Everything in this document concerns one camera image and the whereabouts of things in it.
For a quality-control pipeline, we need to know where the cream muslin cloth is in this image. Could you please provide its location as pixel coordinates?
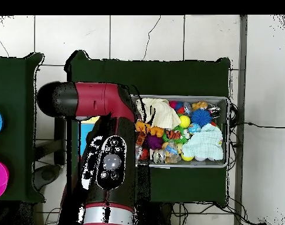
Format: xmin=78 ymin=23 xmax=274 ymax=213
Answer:
xmin=135 ymin=97 xmax=181 ymax=130

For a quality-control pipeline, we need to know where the wooden box with three holes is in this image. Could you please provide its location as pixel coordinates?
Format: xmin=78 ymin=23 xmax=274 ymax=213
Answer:
xmin=77 ymin=116 xmax=101 ymax=156

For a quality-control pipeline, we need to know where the orange toy building block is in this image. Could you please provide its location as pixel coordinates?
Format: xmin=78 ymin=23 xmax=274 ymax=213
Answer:
xmin=135 ymin=120 xmax=165 ymax=139

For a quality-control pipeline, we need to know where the tiger plush toy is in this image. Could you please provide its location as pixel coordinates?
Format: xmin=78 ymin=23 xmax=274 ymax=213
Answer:
xmin=165 ymin=128 xmax=182 ymax=139

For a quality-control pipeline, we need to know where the yellow tennis ball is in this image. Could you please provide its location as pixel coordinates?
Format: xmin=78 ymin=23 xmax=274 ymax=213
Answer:
xmin=178 ymin=115 xmax=192 ymax=129

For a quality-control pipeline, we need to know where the globe print ball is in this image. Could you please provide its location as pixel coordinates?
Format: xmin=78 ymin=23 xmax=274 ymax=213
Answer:
xmin=187 ymin=122 xmax=202 ymax=134

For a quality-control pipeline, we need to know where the dark green tablecloth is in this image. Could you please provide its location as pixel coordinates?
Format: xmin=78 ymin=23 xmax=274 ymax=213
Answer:
xmin=0 ymin=52 xmax=46 ymax=204
xmin=64 ymin=49 xmax=232 ymax=207

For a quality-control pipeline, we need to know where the blue spiky rubber ball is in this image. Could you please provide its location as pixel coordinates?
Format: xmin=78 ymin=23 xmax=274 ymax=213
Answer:
xmin=189 ymin=108 xmax=213 ymax=128

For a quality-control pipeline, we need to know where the mint green muslin cloth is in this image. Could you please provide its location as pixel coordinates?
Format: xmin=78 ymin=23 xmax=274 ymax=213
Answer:
xmin=181 ymin=122 xmax=225 ymax=162

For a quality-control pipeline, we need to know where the silver wire mesh bin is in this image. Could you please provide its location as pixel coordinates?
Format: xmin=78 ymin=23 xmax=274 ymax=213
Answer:
xmin=131 ymin=94 xmax=230 ymax=169

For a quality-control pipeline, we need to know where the black cable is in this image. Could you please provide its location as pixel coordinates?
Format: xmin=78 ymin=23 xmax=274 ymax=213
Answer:
xmin=229 ymin=121 xmax=285 ymax=129

